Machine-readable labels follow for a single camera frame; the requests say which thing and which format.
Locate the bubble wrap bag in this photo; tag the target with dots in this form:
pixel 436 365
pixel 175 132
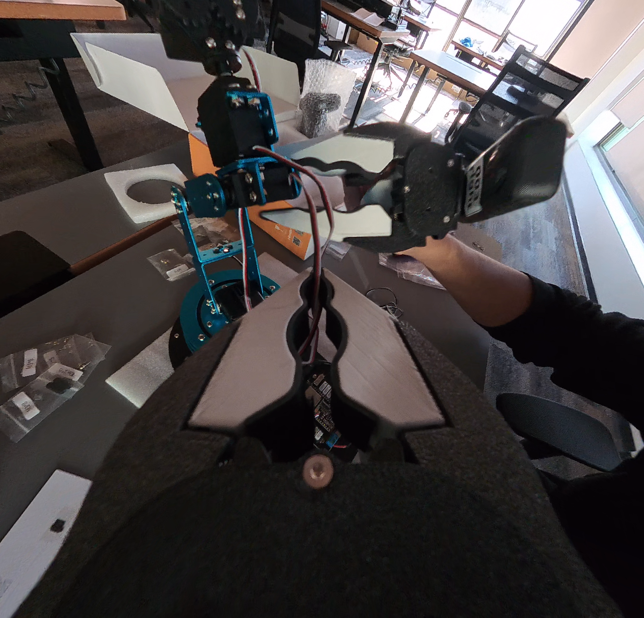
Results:
pixel 327 79

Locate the orange white cardboard box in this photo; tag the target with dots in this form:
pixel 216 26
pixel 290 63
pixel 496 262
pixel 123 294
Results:
pixel 136 74

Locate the person's right forearm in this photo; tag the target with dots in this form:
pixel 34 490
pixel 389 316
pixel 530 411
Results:
pixel 503 291

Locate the small clear parts bag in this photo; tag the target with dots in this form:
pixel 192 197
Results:
pixel 30 406
pixel 25 364
pixel 211 233
pixel 75 351

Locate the black mesh office chair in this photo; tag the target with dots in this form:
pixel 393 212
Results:
pixel 528 84

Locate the flat clear plastic bag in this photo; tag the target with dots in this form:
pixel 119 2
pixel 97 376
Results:
pixel 412 271

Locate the control circuit board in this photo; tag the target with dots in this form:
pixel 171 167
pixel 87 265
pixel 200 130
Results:
pixel 322 406

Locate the small clear nut bag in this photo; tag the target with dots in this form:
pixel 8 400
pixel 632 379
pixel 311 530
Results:
pixel 171 264

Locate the person's right hand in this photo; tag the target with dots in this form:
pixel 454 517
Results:
pixel 432 260

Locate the white foam square with hole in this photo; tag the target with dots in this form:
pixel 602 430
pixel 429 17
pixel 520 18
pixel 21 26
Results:
pixel 120 195

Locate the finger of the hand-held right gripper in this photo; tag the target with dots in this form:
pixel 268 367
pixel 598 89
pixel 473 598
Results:
pixel 352 150
pixel 352 225

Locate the instruction booklet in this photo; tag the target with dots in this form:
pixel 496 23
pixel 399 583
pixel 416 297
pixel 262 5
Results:
pixel 30 537

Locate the adjoining grey desk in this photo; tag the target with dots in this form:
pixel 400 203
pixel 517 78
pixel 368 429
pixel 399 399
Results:
pixel 60 210

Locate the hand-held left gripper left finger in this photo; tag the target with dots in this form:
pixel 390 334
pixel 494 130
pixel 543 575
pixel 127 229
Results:
pixel 246 376

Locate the white foam sheet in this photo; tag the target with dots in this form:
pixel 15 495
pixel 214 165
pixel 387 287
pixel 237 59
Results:
pixel 146 376

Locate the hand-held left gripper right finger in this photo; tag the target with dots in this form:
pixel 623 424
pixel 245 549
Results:
pixel 382 376

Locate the black desk flap panel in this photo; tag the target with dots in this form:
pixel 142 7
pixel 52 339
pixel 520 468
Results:
pixel 25 270

